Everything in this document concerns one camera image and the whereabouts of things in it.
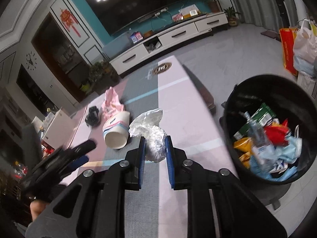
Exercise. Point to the person's left hand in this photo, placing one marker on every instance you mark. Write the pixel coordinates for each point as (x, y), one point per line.
(37, 207)

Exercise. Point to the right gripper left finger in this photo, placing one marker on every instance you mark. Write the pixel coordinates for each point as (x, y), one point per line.
(135, 169)

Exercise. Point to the black item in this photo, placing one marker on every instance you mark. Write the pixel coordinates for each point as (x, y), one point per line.
(92, 118)

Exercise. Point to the plaid tablecloth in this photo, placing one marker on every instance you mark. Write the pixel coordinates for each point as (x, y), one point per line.
(162, 101)

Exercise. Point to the white cylinder air purifier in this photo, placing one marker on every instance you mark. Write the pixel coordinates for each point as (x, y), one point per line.
(301, 10)

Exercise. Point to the white tissue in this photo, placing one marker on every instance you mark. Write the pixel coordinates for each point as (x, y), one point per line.
(147, 125)

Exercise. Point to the white tv cabinet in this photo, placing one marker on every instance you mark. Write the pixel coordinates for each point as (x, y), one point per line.
(166, 39)

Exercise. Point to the blue face mask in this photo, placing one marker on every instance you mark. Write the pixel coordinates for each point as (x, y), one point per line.
(287, 157)

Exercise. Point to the red yellow snack bag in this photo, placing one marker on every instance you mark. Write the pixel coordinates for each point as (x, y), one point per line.
(277, 133)

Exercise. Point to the pink plastic wrapper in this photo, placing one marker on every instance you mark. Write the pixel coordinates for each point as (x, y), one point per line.
(111, 104)

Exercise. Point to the grey curtain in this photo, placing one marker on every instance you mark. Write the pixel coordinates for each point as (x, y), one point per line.
(265, 13)

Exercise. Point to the clear plastic bottle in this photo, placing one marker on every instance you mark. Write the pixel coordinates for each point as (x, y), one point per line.
(262, 149)

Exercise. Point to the green snack bag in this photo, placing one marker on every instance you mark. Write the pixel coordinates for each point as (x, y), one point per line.
(262, 116)

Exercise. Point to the blue box on cabinet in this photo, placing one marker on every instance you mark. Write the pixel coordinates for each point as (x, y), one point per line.
(136, 37)

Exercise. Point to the large left potted plant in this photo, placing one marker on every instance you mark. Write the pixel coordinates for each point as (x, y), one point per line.
(101, 76)

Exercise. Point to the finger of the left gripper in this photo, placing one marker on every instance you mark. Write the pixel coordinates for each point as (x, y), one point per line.
(79, 162)
(83, 148)

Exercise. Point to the black trash bin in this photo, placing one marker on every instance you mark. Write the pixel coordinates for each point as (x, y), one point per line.
(269, 124)

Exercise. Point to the yellow chip bag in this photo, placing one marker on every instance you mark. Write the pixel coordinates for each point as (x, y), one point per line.
(244, 146)

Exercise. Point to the red paper shopping bag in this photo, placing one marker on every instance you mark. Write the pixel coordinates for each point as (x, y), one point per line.
(288, 36)

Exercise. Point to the white paper cup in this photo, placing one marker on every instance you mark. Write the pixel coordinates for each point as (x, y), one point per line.
(116, 130)

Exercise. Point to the small potted plant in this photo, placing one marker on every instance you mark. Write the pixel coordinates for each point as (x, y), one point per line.
(232, 14)

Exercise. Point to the white pink plastic bag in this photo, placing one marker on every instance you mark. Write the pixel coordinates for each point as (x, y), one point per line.
(304, 49)

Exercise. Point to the round wall clock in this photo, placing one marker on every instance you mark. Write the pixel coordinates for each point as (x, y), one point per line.
(31, 61)

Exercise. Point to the left red knot decoration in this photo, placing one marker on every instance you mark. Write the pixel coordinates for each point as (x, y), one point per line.
(68, 20)

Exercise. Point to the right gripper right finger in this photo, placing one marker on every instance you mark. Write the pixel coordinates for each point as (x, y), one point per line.
(178, 177)

